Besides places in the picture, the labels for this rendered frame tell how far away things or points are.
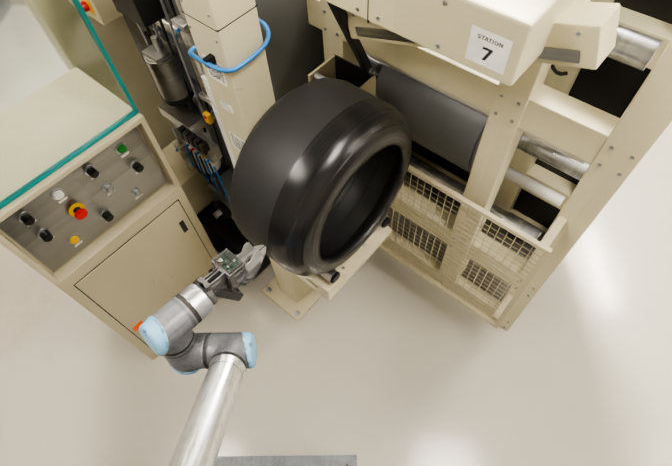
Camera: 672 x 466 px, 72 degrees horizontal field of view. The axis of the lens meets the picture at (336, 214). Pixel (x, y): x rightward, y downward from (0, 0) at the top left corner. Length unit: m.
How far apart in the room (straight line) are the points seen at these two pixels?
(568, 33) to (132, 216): 1.51
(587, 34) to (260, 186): 0.80
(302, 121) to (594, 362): 1.95
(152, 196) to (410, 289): 1.39
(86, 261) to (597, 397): 2.26
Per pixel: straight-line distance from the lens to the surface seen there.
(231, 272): 1.21
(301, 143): 1.18
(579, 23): 1.12
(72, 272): 1.87
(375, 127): 1.23
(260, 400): 2.41
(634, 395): 2.69
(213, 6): 1.17
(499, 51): 1.04
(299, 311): 2.50
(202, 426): 1.07
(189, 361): 1.28
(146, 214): 1.89
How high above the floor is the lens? 2.32
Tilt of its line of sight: 57 degrees down
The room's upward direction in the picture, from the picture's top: 5 degrees counter-clockwise
